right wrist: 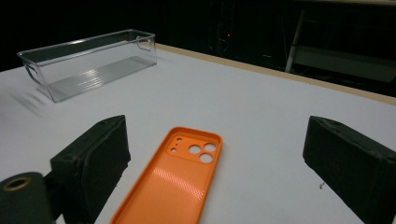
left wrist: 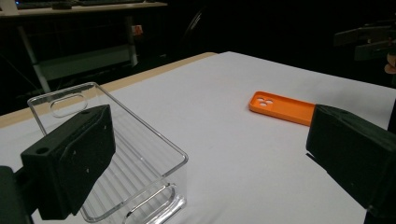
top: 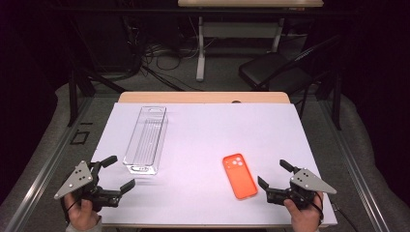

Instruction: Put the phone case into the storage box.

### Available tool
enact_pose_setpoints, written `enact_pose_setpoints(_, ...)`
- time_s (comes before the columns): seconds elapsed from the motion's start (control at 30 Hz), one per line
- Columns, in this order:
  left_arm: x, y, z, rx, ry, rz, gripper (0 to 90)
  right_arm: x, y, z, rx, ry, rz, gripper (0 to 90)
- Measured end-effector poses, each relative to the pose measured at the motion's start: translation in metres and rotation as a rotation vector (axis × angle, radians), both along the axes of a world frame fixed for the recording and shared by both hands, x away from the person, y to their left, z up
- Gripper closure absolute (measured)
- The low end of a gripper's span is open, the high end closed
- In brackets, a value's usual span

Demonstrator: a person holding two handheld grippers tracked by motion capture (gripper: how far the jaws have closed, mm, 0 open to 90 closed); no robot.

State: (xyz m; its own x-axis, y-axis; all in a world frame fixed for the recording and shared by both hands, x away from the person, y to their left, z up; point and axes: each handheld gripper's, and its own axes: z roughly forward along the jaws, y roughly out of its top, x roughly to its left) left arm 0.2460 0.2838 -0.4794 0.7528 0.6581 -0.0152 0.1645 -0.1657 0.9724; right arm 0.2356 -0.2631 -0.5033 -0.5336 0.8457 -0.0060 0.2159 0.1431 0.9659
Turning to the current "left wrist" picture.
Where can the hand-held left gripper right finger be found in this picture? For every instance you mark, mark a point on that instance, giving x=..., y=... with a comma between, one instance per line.
x=358, y=155

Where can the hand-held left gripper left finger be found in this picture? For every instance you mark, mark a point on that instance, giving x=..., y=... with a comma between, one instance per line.
x=68, y=161

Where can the clear plastic tray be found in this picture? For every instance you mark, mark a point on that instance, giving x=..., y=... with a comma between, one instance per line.
x=140, y=155

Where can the orange phone case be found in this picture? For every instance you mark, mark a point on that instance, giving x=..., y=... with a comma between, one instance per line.
x=280, y=107

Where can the white paper sheet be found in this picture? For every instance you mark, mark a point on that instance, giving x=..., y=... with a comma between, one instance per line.
x=233, y=155

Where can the small red white tag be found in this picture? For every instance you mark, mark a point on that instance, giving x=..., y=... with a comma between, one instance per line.
x=137, y=30

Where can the white-legged desk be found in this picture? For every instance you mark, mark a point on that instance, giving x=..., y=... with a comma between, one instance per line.
x=77, y=9

